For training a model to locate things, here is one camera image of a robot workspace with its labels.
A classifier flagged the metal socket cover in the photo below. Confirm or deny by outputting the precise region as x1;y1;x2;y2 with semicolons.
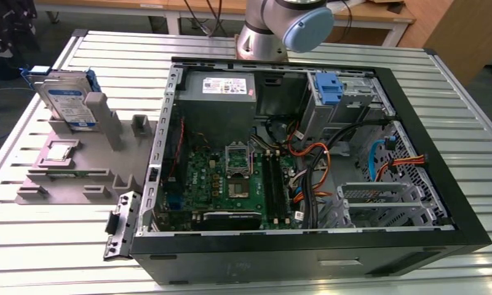
224;143;255;179

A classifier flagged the orange power wire black plug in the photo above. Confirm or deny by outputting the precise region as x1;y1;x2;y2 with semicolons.
375;154;431;183

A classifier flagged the black office chair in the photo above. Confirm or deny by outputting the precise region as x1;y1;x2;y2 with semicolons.
0;56;31;81

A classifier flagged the black open PC case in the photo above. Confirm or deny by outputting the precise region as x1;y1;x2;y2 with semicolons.
129;56;492;285

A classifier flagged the black graphics card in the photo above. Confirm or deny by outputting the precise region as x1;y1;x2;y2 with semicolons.
191;210;263;232

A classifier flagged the green motherboard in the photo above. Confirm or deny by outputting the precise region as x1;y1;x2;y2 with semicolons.
155;141;306;232

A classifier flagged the grey hinged card bracket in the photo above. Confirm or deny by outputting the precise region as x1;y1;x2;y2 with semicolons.
103;189;144;262

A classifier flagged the light grey floor cable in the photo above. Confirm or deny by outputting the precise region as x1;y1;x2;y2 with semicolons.
0;87;39;96

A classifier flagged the wooden desk white frame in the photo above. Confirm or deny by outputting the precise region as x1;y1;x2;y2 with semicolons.
35;0;418;47

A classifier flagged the black RAM slot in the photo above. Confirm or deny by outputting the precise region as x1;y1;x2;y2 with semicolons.
274;149;294;224
261;149;283;224

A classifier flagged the hard disk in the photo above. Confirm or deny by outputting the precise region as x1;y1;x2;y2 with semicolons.
21;65;103;132

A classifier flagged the grey power supply unit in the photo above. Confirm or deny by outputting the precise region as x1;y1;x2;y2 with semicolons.
175;72;259;147

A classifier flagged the orange red wire bundle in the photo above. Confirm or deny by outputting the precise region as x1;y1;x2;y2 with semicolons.
287;141;334;204

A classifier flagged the thin red wire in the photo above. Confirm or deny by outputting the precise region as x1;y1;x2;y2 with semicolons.
163;117;187;186

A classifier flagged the silver CPU chip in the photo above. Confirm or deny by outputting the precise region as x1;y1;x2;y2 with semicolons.
48;144;73;161

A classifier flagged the black cable bundle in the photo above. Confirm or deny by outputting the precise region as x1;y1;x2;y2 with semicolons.
302;118;399;230

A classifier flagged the square brown base plate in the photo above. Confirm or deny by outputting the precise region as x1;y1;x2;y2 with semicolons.
232;33;291;63

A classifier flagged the grey parts rack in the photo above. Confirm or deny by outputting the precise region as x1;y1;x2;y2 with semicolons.
15;92;161;205

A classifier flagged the metal optical drive cage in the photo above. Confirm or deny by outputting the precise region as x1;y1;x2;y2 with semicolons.
302;71;391;144

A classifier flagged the blue plastic drive latch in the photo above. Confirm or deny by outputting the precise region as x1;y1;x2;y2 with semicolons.
315;72;344;106

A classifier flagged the thin locking lever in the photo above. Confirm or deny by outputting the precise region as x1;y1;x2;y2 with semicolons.
247;144;256;179

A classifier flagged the metal disk bay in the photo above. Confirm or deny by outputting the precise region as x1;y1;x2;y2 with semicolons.
319;181;455;230

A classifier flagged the blue data wire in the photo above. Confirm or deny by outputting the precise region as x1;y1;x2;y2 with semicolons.
368;137;398;183

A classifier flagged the green RAM stick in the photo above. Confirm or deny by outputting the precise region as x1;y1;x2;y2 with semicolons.
44;170;95;179

